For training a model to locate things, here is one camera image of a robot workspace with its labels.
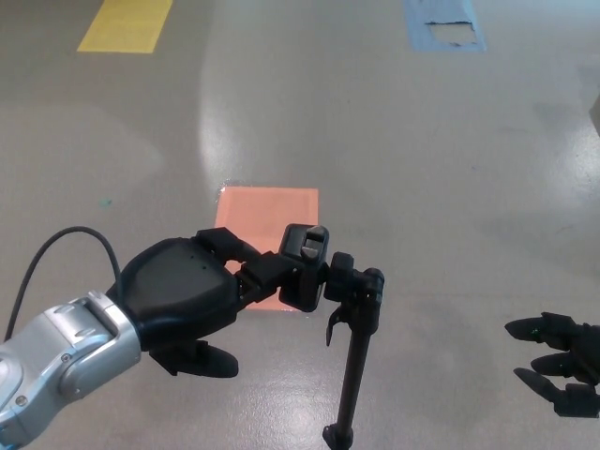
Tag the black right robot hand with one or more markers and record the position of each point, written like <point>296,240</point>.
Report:
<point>581,356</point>

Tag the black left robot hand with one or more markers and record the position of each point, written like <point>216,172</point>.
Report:
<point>183,290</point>

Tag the black phone stand with clamp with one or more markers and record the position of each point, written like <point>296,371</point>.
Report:
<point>356,356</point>

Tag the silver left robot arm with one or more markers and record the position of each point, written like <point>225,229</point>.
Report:
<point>56,361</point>

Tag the orange rectangular floor marker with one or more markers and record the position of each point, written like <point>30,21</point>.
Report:
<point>267,211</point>

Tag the yellow rectangular floor marker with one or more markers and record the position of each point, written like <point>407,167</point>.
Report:
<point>125,25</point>

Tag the torn blue floor marker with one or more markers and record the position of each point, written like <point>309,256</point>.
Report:
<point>418,25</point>

